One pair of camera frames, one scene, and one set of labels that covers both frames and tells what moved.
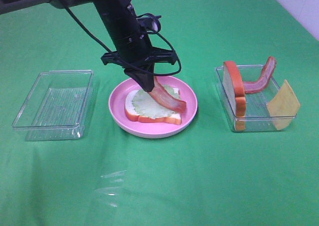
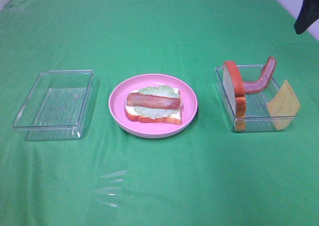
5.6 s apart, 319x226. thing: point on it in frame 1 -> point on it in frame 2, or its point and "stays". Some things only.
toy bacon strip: [161, 94] -> [151, 101]
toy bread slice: [131, 115] stays
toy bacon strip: [255, 86] stays
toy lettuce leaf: [147, 105] stays
